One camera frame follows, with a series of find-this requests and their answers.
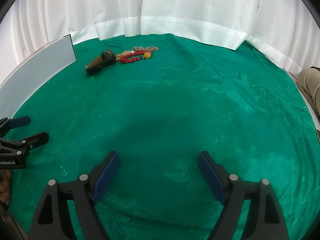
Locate white curtain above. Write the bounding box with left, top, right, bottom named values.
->
left=1, top=0, right=319, bottom=79

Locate green patterned table cloth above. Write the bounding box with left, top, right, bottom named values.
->
left=8, top=35, right=319, bottom=239

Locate white cardboard box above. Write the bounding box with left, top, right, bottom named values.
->
left=1, top=34, right=76, bottom=117

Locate red bead bracelet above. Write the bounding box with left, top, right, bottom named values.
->
left=116, top=50, right=153, bottom=65

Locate person's left hand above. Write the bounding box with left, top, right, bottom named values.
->
left=0, top=170, right=11, bottom=205

